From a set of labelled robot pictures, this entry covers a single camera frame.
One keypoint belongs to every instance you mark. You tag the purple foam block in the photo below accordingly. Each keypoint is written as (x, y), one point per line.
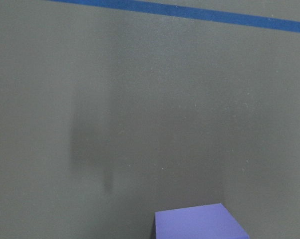
(201, 222)

